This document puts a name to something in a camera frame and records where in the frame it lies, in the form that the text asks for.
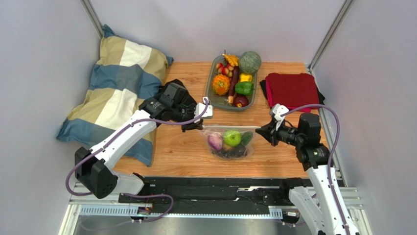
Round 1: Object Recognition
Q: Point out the green apple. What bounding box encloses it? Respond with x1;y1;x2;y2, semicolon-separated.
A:
223;130;242;147

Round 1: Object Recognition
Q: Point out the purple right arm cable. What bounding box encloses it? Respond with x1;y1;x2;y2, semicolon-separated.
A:
280;103;351;235

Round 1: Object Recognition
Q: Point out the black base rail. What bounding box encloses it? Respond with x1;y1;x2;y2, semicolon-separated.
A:
139;177;291;215

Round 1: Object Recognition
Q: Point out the green bell pepper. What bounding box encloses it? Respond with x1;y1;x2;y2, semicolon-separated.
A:
234;81;254;96

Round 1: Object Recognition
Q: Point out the green cucumber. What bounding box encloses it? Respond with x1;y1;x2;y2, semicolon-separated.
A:
240;131;254;146

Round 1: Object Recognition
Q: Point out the striped blue beige pillow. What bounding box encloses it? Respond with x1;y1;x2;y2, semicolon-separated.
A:
56;25;174;147

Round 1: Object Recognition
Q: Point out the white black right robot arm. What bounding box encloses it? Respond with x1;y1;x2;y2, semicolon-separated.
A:
256;112;360;235

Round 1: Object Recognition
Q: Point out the dark grape bunch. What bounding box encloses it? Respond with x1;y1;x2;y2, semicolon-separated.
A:
211;145;248;159

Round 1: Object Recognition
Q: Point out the small red lychee bunch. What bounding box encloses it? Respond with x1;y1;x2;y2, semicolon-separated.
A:
216;63;234;77

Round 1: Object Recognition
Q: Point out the green cantaloupe melon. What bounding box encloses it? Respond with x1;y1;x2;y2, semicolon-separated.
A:
239;51;261;74

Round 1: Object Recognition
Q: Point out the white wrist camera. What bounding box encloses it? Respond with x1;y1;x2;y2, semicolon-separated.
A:
270;104;289;131
194;96;213;123

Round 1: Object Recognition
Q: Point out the red apple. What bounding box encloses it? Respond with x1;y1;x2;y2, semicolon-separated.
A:
233;94;249;108

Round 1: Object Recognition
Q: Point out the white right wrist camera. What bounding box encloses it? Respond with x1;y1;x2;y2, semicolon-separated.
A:
270;104;289;131

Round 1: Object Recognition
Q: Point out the grey fruit basket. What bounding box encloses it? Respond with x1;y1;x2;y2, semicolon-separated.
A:
205;55;257;112

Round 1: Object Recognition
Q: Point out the clear polka dot zip bag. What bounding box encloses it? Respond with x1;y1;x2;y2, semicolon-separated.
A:
198;125;260;160

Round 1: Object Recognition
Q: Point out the yellow bell pepper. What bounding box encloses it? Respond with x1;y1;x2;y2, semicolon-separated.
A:
239;73;253;82

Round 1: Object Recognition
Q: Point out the black cap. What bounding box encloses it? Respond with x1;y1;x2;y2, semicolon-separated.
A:
158;79;197;115

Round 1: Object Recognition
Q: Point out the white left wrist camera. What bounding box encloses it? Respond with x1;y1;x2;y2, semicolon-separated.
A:
194;96;213;123

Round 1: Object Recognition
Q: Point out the red folded cloth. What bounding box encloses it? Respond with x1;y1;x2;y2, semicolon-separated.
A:
259;73;325;110

